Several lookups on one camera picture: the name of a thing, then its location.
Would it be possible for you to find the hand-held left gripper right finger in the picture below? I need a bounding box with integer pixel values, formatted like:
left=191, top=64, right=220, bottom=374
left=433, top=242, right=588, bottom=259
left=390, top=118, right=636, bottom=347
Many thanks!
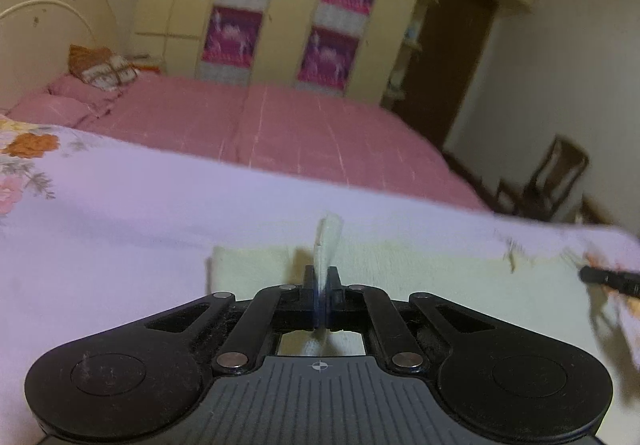
left=320, top=267, right=496, bottom=371

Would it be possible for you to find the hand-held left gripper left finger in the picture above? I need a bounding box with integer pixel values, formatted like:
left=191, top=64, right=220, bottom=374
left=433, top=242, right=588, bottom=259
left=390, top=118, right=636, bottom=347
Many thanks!
left=145, top=266, right=318, bottom=373

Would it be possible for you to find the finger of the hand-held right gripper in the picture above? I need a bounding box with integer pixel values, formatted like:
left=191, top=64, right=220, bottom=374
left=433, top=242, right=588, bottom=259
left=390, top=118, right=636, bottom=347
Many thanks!
left=580, top=265, right=640, bottom=298

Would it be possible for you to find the pale green knitted sweater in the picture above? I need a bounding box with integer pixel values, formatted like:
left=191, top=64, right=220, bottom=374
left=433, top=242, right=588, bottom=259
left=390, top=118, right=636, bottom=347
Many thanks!
left=207, top=212, right=640, bottom=361

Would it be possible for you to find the dark wooden chair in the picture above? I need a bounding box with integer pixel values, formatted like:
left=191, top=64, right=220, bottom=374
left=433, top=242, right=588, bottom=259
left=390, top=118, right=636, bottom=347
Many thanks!
left=495, top=135, right=590, bottom=221

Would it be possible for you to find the pink checked bed sheet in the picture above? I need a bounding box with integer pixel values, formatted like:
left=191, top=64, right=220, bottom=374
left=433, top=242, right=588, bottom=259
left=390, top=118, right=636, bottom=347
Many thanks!
left=0, top=75, right=488, bottom=211

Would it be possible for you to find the purple floral bed sheet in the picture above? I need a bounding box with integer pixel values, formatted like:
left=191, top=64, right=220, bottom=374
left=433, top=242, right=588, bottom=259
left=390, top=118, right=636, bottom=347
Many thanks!
left=0, top=118, right=640, bottom=445

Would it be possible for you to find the cream corner shelf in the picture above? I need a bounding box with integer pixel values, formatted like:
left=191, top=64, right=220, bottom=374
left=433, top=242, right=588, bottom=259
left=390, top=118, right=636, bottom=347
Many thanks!
left=382, top=0, right=441, bottom=108

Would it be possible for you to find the dark brown wooden door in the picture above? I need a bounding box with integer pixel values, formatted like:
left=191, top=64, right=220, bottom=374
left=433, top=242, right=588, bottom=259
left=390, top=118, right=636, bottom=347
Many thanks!
left=400, top=0, right=496, bottom=151

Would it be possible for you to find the pink pillow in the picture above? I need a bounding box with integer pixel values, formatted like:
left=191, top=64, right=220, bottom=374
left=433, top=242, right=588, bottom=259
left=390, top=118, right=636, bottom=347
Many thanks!
left=6, top=92, right=96, bottom=128
left=47, top=75, right=123, bottom=113

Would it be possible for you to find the cream arched headboard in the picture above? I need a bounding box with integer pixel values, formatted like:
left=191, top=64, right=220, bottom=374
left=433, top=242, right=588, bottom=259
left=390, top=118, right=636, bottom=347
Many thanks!
left=0, top=0, right=118, bottom=108

